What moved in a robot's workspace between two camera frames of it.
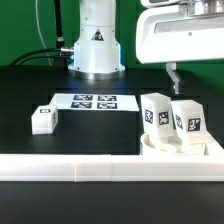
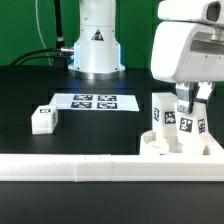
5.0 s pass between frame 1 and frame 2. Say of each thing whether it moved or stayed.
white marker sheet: stayed
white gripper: moved
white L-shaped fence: stayed
